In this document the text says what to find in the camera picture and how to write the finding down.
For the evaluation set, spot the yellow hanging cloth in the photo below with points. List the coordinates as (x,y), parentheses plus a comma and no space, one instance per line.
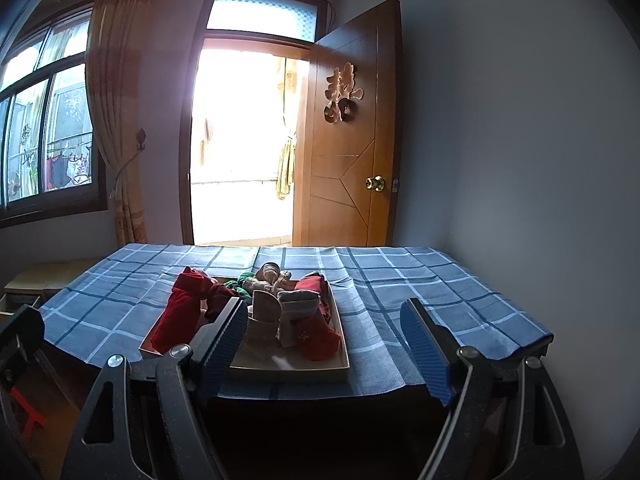
(285,170)

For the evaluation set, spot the white sock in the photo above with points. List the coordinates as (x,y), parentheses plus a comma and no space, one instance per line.
(297,310)

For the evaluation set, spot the dark wooden desk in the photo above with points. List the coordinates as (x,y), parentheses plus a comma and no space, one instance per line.
(325,435)

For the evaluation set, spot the shallow cardboard tray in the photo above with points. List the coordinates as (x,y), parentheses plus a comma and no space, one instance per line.
(280,365)

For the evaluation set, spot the brown door frame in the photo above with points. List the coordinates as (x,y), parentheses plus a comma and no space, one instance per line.
(187,160)

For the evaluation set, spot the hanging laundry outside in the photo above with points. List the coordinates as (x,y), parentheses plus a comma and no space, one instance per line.
(67,170)

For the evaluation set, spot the curtain tieback hook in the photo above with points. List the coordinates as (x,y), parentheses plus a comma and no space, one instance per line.
(141,138)

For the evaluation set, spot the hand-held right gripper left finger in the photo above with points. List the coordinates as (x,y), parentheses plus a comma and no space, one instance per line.
(225,345)

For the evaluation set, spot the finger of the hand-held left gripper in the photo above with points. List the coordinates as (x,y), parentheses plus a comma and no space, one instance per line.
(25,327)

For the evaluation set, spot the light wooden cabinet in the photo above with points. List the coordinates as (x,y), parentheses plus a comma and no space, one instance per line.
(45,275)

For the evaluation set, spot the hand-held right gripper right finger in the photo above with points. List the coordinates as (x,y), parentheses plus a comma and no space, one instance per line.
(427,350)

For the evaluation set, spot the dark framed window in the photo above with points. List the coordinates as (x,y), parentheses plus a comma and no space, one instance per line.
(45,125)

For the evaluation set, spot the frosted glass transom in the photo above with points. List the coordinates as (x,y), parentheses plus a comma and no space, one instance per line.
(260,12)

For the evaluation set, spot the beige underwear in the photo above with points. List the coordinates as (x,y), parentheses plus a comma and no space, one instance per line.
(262,310)

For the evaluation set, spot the golden door ornament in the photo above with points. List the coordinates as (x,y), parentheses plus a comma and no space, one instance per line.
(342,92)

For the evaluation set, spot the blue checked tablecloth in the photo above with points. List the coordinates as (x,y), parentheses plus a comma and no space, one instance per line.
(400,285)

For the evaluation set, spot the dark green underwear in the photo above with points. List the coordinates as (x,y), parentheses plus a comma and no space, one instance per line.
(237,287)

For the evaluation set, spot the wooden door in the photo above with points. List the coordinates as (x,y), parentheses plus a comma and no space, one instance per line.
(350,160)

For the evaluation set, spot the brass door knob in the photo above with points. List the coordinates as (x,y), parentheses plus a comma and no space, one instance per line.
(375,184)

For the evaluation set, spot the red plastic stool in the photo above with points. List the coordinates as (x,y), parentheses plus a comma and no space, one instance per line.
(25,407)

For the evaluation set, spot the tan curtain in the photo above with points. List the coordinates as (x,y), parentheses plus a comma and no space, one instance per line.
(120,85)

